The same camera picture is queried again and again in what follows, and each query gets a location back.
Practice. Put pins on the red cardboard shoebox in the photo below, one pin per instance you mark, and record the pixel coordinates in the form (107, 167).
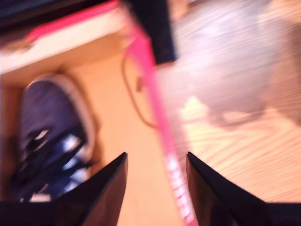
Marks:
(122, 117)

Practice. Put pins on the dark monitor stand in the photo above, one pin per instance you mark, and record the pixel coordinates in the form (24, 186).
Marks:
(157, 28)

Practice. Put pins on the blue suede white-striped shoe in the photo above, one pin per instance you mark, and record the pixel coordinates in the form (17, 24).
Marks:
(51, 113)

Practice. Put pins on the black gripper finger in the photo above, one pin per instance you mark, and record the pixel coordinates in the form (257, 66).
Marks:
(101, 195)
(211, 195)

